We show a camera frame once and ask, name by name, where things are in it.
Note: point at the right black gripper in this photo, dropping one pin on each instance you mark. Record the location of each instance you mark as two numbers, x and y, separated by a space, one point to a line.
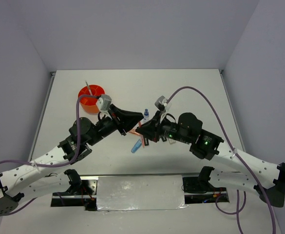
151 129

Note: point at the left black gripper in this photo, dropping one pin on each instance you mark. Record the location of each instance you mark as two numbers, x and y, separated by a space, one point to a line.
124 121

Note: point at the clear orange pen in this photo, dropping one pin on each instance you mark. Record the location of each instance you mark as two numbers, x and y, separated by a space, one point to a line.
141 136

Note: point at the clear green pen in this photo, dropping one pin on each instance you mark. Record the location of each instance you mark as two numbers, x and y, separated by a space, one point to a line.
88 87

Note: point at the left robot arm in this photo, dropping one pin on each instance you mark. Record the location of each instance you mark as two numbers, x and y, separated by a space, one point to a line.
32 179

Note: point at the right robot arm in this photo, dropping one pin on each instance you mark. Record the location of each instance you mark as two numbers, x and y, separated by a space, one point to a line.
253 175

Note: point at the pink black highlighter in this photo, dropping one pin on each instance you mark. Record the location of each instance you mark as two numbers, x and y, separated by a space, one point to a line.
146 142

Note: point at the clear spray bottle blue cap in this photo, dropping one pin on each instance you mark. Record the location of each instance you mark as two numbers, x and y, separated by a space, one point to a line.
146 115

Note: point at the translucent blue correction tape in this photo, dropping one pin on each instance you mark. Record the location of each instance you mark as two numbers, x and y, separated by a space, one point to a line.
136 146

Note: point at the silver taped plate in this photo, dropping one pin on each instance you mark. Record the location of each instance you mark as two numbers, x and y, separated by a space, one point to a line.
136 193

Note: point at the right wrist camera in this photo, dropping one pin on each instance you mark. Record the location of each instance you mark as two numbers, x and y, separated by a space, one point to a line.
163 105

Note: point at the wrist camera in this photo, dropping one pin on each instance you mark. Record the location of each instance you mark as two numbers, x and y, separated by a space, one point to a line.
103 103
163 105

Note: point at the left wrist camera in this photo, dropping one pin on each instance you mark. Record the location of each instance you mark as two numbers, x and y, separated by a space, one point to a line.
103 103

